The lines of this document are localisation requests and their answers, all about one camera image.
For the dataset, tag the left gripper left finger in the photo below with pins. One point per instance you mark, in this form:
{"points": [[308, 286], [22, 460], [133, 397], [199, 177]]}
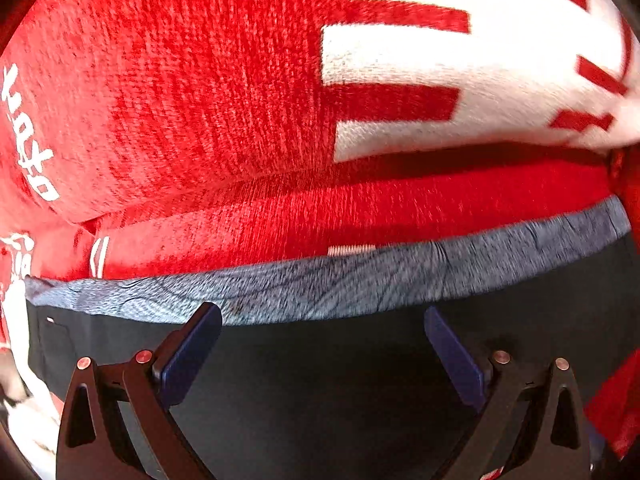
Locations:
{"points": [[94, 442]]}

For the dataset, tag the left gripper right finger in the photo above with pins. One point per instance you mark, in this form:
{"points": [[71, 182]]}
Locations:
{"points": [[531, 425]]}

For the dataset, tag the black pants blue side stripes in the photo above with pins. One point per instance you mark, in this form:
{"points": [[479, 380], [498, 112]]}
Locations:
{"points": [[323, 369]]}

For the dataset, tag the red wedding blanket white characters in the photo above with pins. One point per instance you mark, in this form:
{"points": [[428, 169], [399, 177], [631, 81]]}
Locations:
{"points": [[147, 138]]}

